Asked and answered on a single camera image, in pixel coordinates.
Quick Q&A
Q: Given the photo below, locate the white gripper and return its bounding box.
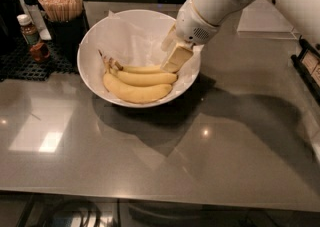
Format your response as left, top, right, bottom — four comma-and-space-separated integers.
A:
161, 0, 220, 73

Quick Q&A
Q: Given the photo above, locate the yellow banana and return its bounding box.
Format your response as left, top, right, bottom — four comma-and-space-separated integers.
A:
114, 62, 163, 74
99, 51, 173, 104
109, 59, 178, 87

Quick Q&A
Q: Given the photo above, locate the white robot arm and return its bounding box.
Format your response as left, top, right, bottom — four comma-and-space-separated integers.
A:
161, 0, 320, 72

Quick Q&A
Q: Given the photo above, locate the white ceramic bowl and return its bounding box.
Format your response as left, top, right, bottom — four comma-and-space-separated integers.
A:
76, 8, 202, 109

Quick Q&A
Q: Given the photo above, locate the white paper bowl liner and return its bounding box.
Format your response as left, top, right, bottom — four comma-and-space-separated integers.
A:
79, 10, 204, 103

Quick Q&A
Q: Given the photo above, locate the black chopstick holder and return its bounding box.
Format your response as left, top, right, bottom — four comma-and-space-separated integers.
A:
45, 10, 89, 66

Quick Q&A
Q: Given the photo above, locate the bundle of wooden chopsticks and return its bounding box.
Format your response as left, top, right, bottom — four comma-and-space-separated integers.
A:
38, 0, 83, 22

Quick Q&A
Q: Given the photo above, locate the small red-brown jar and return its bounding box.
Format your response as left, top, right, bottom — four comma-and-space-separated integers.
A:
29, 42, 50, 63

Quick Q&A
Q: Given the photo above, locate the white flat utensil packet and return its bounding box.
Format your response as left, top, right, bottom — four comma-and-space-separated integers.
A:
19, 0, 51, 41

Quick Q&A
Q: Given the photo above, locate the small white-capped sauce bottle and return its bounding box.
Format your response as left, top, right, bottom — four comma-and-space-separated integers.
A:
17, 14, 40, 46

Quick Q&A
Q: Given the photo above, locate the black grid mat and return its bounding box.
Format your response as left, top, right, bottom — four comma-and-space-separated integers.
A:
0, 37, 78, 81

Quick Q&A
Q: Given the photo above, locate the black container at left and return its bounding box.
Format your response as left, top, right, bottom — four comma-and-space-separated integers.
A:
0, 0, 22, 55

